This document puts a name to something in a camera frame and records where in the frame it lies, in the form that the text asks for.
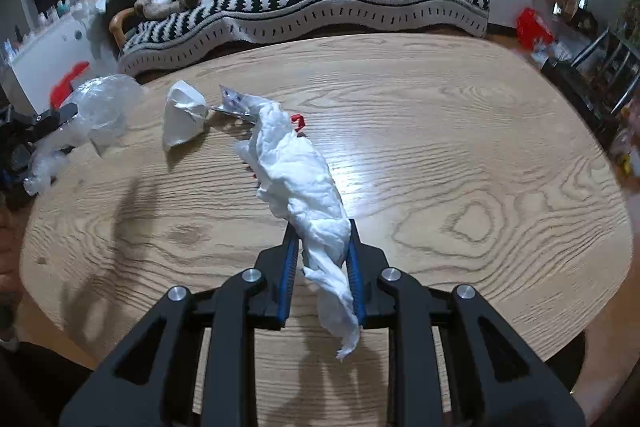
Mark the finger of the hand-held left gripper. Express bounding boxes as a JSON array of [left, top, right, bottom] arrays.
[[30, 103, 80, 128]]

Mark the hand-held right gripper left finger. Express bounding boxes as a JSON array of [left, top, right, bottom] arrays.
[[59, 222, 301, 427]]

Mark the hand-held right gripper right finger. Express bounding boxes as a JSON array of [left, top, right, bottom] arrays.
[[345, 217, 587, 427]]

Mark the large clear plastic bag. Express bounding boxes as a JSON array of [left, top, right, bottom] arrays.
[[22, 74, 148, 196]]

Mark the white tissue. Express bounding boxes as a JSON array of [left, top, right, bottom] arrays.
[[234, 96, 362, 363]]

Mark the red bear chair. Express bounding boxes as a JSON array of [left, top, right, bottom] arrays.
[[50, 62, 91, 108]]

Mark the white cabinet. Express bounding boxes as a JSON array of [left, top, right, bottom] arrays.
[[10, 0, 121, 112]]

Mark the group of small bottles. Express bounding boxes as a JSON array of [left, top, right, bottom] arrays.
[[34, 0, 87, 28]]

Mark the white paper packet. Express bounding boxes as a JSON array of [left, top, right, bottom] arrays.
[[162, 79, 209, 152]]

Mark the silver blister pack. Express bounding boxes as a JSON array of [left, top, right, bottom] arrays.
[[207, 84, 261, 126]]

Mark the black metal rack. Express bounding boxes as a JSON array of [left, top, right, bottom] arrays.
[[542, 24, 640, 148]]

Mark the red bag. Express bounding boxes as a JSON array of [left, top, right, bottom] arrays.
[[515, 7, 555, 50]]

